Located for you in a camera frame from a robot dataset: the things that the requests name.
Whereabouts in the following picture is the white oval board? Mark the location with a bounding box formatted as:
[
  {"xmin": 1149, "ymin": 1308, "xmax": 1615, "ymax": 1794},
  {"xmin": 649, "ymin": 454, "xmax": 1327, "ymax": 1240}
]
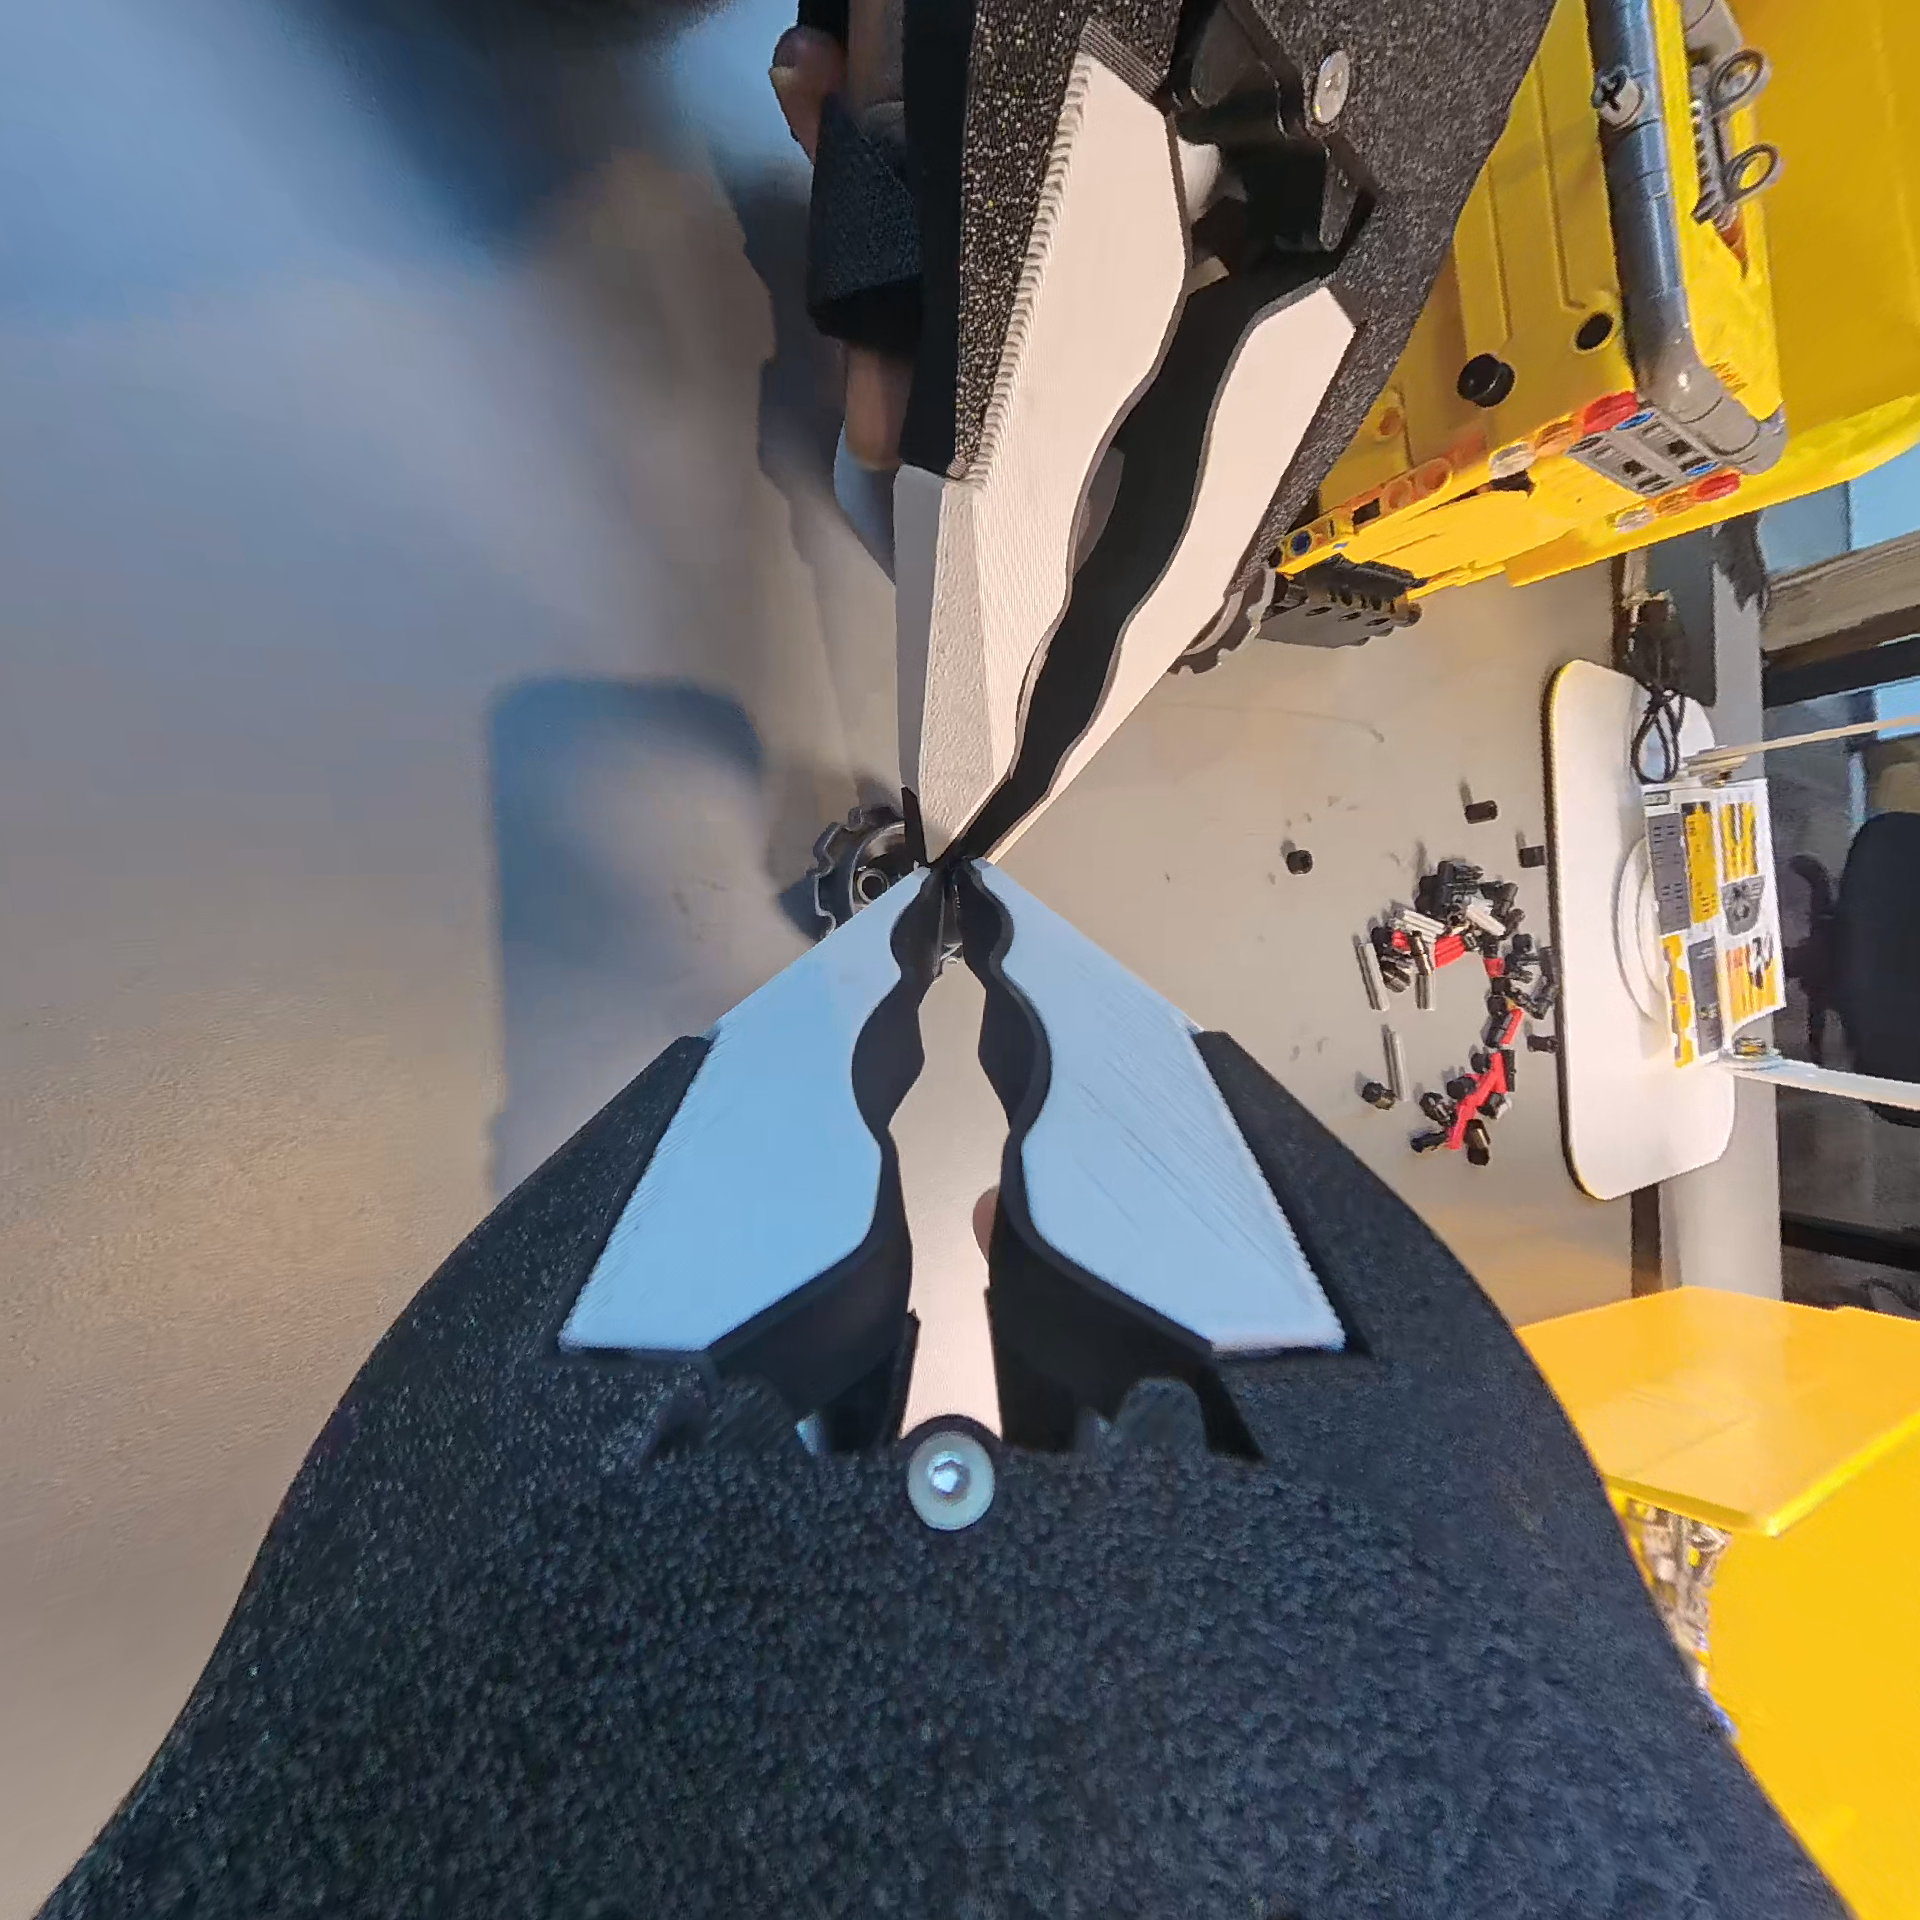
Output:
[{"xmin": 1546, "ymin": 660, "xmax": 1742, "ymax": 1201}]

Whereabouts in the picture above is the yellow toy brick vehicle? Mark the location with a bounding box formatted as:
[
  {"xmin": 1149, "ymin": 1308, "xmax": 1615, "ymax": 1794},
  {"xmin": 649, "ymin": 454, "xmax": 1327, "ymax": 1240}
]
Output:
[{"xmin": 1187, "ymin": 0, "xmax": 1792, "ymax": 655}]

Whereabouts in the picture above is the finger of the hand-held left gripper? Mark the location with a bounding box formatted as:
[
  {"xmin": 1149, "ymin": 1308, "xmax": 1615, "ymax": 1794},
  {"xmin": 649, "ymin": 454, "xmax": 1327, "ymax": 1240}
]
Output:
[
  {"xmin": 893, "ymin": 54, "xmax": 1240, "ymax": 865},
  {"xmin": 960, "ymin": 265, "xmax": 1361, "ymax": 865}
]

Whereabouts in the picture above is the person's left hand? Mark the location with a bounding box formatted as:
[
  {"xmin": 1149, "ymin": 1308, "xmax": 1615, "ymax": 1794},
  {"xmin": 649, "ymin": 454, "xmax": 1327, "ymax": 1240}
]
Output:
[{"xmin": 775, "ymin": 0, "xmax": 917, "ymax": 482}]

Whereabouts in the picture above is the building instruction booklet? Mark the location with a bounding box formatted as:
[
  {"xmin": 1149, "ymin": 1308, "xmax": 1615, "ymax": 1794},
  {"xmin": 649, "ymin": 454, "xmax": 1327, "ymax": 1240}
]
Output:
[{"xmin": 1637, "ymin": 774, "xmax": 1787, "ymax": 1068}]

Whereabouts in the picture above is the small grey toy wheel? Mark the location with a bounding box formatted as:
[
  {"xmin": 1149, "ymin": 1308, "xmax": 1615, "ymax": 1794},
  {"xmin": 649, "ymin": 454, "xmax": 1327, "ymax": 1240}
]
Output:
[{"xmin": 805, "ymin": 804, "xmax": 927, "ymax": 936}]

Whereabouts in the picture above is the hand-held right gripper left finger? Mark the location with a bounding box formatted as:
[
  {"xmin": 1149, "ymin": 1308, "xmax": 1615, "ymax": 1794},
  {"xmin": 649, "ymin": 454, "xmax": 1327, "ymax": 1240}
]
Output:
[{"xmin": 565, "ymin": 870, "xmax": 938, "ymax": 1417}]

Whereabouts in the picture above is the black cable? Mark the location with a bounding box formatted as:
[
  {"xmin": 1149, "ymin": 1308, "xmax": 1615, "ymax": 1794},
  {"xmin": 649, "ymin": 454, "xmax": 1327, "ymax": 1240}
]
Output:
[{"xmin": 1631, "ymin": 594, "xmax": 1697, "ymax": 789}]

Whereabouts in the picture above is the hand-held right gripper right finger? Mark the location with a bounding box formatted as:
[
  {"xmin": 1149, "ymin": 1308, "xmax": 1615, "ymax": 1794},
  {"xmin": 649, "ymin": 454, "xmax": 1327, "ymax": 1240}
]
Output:
[{"xmin": 967, "ymin": 863, "xmax": 1350, "ymax": 1417}]

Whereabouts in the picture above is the grey desk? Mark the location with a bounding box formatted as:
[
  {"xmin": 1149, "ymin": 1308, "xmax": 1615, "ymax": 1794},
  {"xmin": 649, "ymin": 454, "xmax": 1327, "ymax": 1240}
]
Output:
[{"xmin": 0, "ymin": 0, "xmax": 1802, "ymax": 1920}]

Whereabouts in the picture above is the pile of small brick pieces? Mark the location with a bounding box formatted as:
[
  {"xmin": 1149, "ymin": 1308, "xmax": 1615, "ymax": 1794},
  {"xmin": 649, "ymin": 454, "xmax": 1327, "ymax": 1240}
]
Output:
[{"xmin": 1351, "ymin": 786, "xmax": 1562, "ymax": 1166}]

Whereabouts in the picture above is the yellow plastic bin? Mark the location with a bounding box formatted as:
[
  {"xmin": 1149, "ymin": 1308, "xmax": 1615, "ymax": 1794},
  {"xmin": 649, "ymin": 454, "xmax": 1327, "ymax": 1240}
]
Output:
[
  {"xmin": 1727, "ymin": 0, "xmax": 1920, "ymax": 504},
  {"xmin": 1517, "ymin": 1292, "xmax": 1920, "ymax": 1920}
]

